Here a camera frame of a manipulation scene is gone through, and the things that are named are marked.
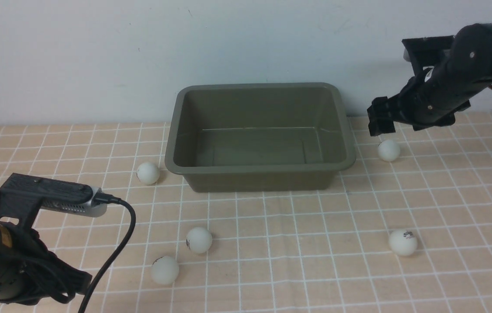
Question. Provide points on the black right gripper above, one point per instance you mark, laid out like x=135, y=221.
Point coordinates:
x=429, y=99

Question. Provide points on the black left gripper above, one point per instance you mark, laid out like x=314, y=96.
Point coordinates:
x=30, y=272

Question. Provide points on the plain white ball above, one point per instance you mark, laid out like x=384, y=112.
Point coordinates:
x=389, y=150

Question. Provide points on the white printed ball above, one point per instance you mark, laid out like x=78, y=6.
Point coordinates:
x=403, y=242
x=199, y=240

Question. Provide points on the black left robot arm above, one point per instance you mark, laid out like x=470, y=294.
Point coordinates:
x=29, y=271

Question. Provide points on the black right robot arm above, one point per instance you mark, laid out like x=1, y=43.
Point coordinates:
x=471, y=49

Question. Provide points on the checkered beige tablecloth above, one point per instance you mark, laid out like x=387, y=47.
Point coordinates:
x=295, y=251

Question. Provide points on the olive green plastic bin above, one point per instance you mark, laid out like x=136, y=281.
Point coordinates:
x=259, y=137

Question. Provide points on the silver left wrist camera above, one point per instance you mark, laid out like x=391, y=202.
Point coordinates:
x=22, y=196

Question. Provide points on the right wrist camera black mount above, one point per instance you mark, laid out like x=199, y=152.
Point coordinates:
x=427, y=51

